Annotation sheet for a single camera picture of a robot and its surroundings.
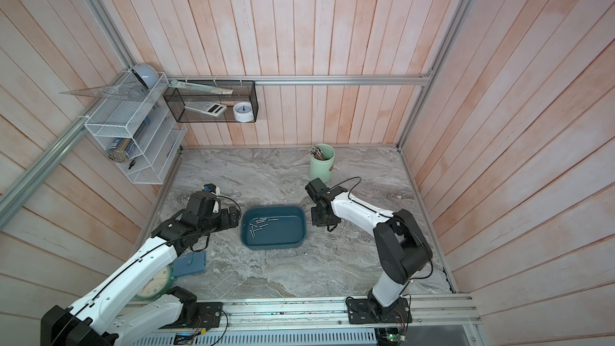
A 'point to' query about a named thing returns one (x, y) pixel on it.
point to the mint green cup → (322, 157)
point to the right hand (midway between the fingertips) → (321, 219)
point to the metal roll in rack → (119, 150)
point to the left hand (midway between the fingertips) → (228, 217)
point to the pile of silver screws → (259, 224)
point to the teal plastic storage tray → (268, 227)
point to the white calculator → (210, 108)
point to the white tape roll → (243, 111)
